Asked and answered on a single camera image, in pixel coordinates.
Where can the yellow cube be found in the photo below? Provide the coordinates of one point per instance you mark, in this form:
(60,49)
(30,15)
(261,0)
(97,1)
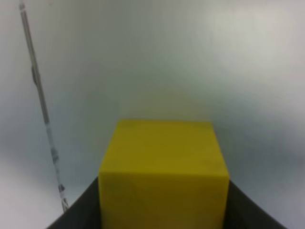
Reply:
(163,175)

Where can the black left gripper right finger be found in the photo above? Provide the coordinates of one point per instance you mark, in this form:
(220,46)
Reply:
(242,213)

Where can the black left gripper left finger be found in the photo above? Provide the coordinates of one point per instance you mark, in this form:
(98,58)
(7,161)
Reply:
(84,213)

